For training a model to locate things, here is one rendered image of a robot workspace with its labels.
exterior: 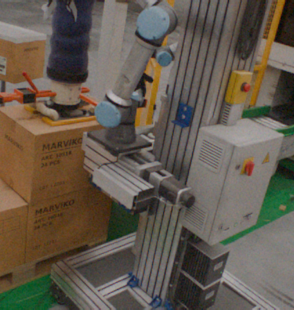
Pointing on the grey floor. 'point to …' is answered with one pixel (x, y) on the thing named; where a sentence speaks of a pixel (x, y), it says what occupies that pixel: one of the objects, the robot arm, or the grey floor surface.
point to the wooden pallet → (16, 275)
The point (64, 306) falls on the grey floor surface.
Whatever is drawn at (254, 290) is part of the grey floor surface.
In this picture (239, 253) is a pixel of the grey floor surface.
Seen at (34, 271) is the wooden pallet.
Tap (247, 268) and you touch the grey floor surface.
